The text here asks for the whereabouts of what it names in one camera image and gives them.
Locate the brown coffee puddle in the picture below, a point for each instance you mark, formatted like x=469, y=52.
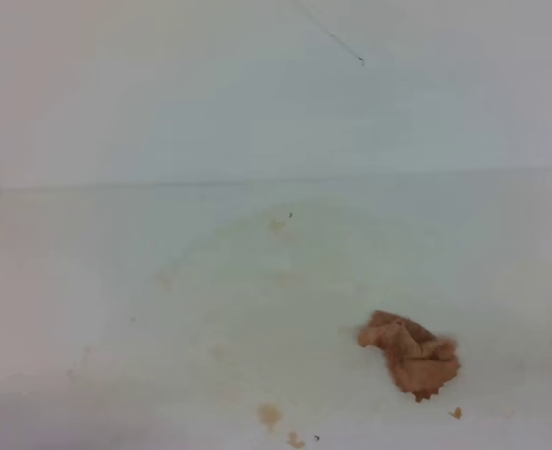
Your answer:
x=270, y=416

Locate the orange-pink rag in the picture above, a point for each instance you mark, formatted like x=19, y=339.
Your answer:
x=418, y=361

